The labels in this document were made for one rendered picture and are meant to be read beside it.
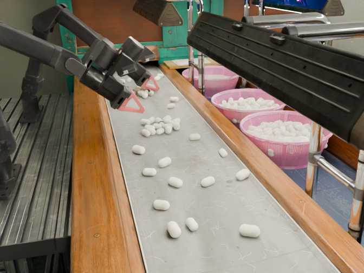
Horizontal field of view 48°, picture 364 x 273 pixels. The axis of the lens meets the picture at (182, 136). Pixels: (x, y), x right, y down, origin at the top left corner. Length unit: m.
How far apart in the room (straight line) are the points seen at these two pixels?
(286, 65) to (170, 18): 0.80
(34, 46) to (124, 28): 1.02
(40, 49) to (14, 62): 1.88
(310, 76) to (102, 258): 0.44
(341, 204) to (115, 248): 0.56
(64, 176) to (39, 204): 0.15
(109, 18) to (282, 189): 1.41
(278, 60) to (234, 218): 0.38
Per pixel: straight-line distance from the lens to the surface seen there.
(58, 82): 2.98
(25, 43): 1.10
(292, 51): 0.54
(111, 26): 2.07
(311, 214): 0.81
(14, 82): 3.02
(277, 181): 0.92
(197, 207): 0.86
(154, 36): 2.10
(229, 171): 1.00
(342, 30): 0.62
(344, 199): 1.06
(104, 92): 1.16
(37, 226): 1.00
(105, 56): 1.15
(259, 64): 0.59
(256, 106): 1.47
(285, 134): 1.25
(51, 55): 1.11
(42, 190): 1.14
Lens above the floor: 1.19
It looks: 22 degrees down
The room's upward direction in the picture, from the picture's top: 2 degrees counter-clockwise
